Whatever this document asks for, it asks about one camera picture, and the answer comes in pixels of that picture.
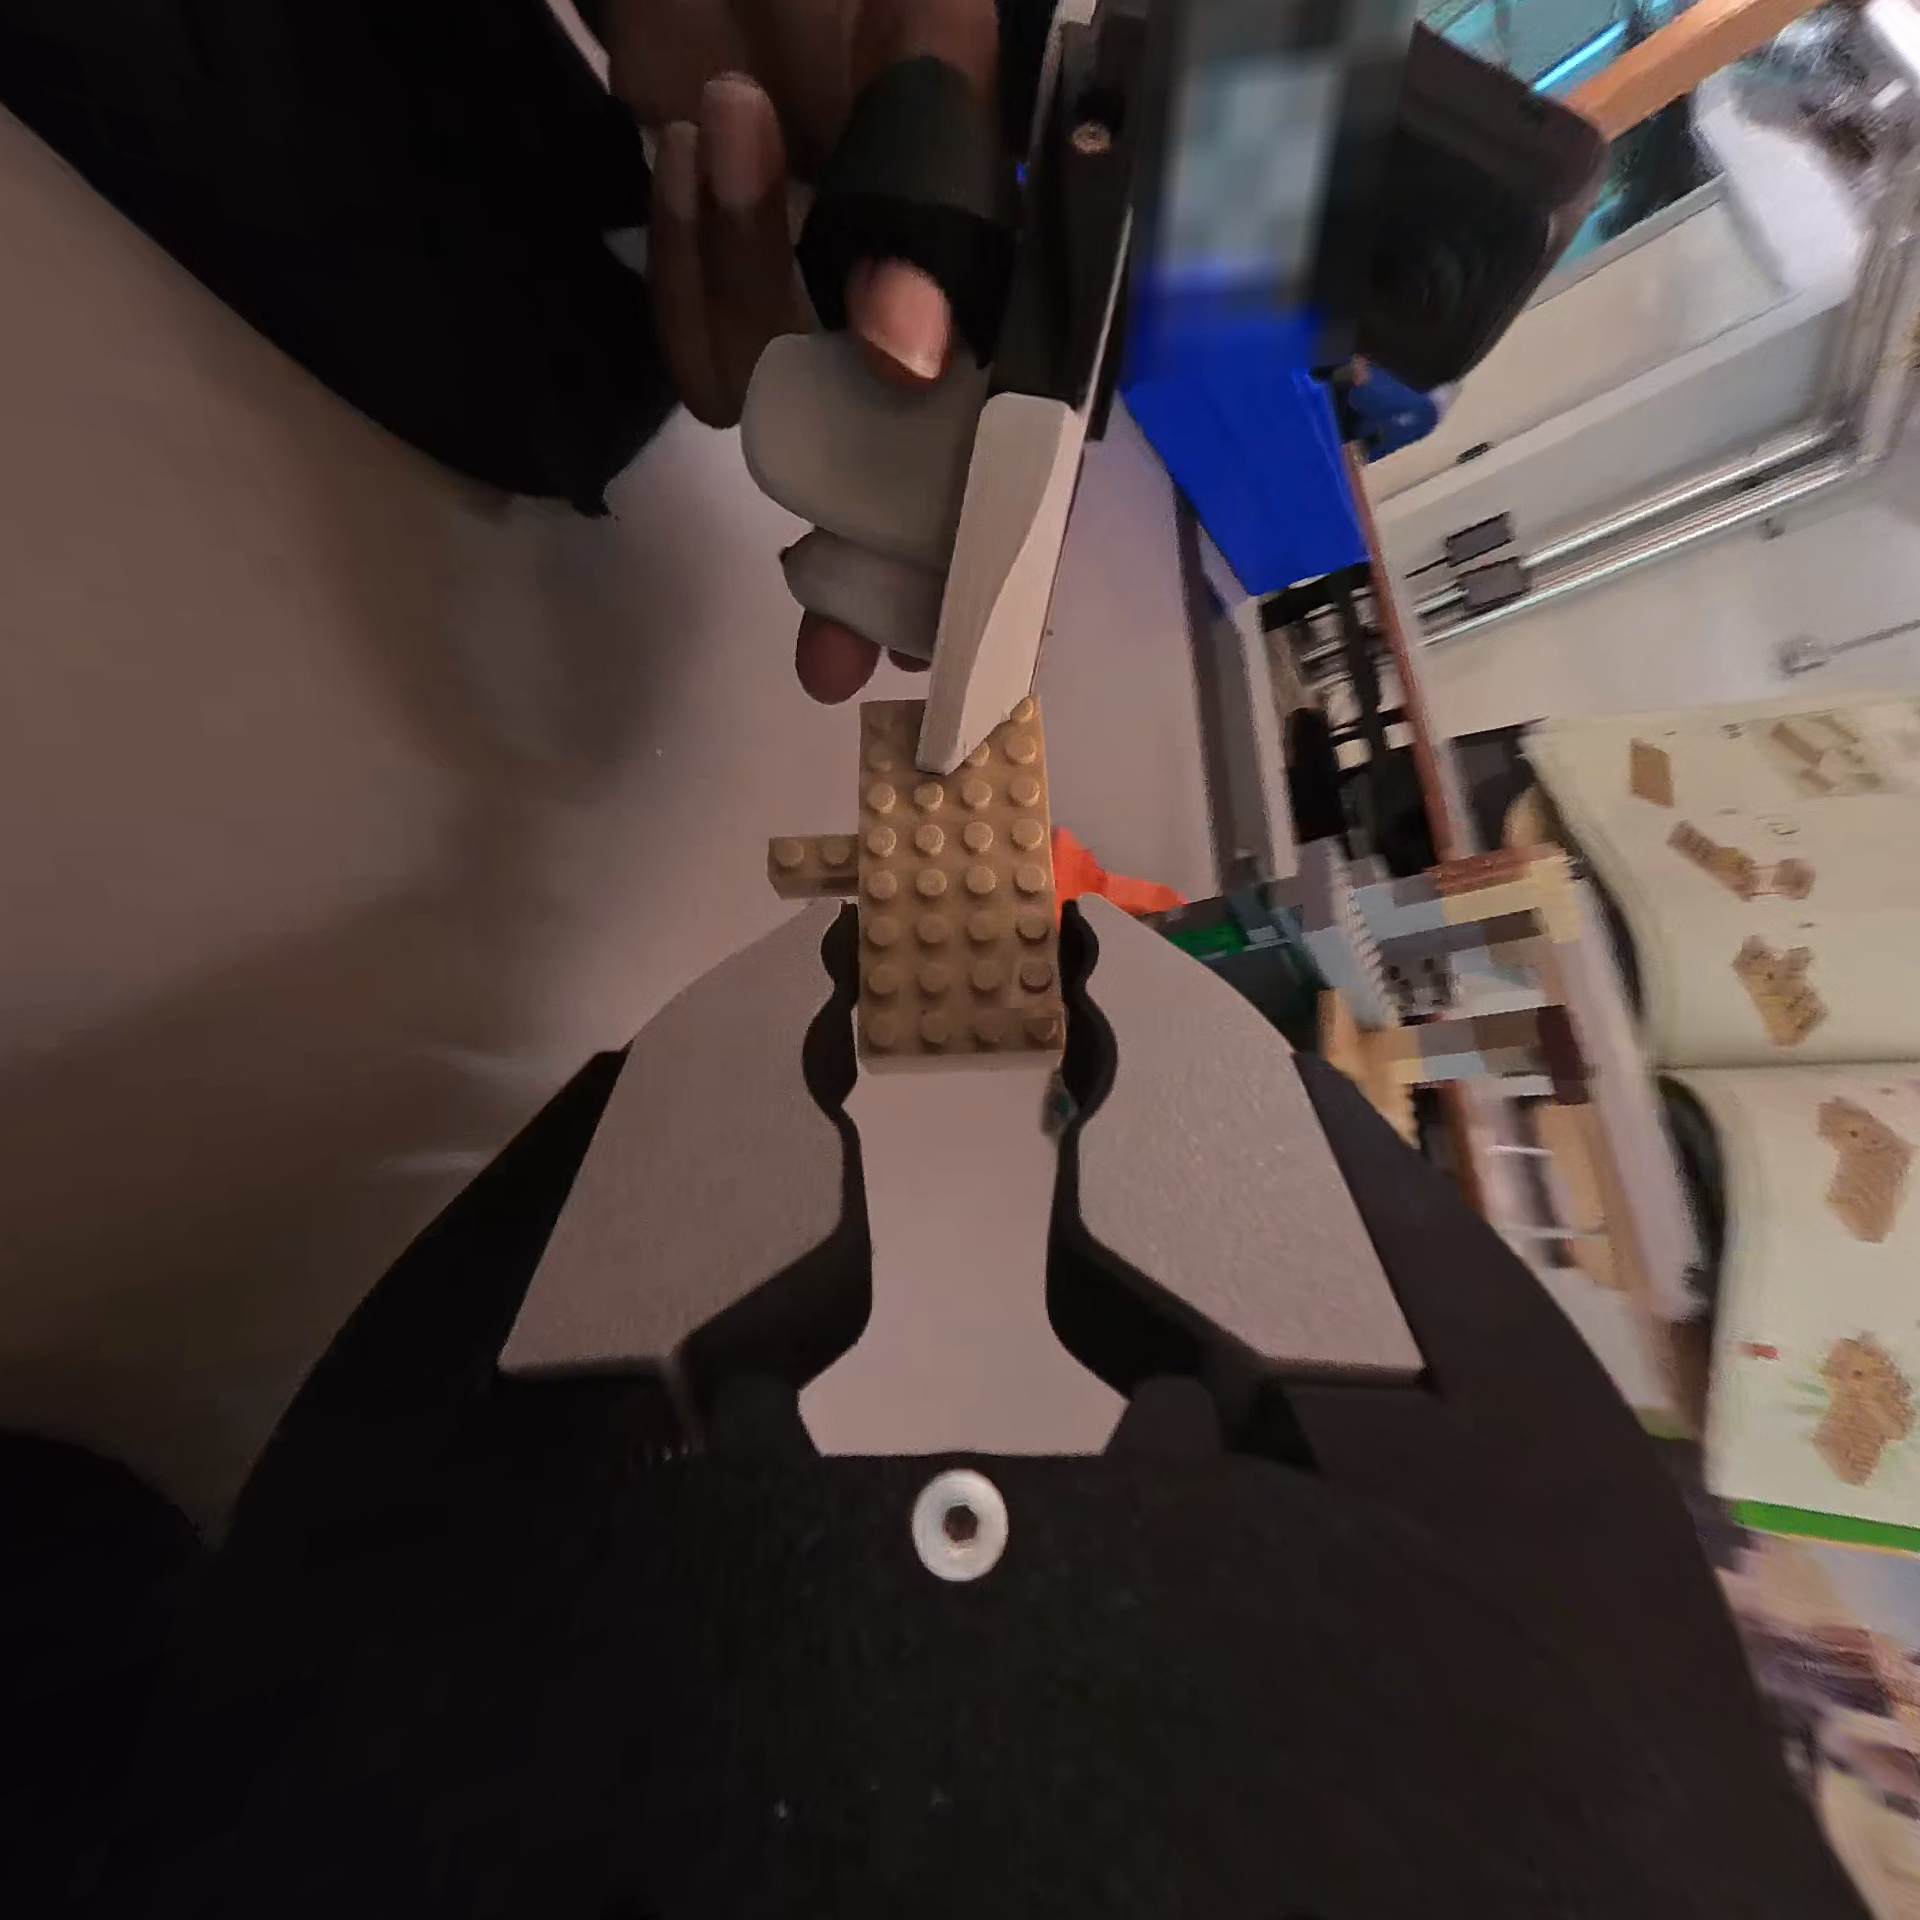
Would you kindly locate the person's left hand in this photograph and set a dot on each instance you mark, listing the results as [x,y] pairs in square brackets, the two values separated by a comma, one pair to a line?
[735,225]

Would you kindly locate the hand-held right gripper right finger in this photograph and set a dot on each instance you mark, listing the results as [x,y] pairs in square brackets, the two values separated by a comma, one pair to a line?
[1231,1185]

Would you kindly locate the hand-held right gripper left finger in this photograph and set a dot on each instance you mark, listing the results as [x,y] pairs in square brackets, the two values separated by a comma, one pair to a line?
[692,1185]

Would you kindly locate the blue plastic bin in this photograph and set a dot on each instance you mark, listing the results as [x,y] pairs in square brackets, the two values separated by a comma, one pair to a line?
[1244,450]

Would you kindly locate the grey green brick-built model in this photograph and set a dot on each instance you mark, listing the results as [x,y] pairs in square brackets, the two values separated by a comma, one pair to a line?
[1426,930]

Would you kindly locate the grey desk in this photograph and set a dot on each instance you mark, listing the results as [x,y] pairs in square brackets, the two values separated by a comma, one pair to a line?
[378,825]

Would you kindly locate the black quilted seat cushion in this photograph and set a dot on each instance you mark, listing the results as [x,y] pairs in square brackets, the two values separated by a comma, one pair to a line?
[301,225]

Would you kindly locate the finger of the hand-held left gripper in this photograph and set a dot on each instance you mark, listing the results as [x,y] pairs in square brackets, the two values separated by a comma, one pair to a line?
[1008,571]

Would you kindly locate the green toy set box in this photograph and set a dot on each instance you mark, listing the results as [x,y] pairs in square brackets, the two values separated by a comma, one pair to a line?
[1832,1526]

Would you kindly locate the large tan brick plate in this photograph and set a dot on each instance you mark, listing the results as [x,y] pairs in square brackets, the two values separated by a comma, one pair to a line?
[959,930]

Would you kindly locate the open instruction booklet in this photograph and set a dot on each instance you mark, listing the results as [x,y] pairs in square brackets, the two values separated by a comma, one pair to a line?
[1800,1230]

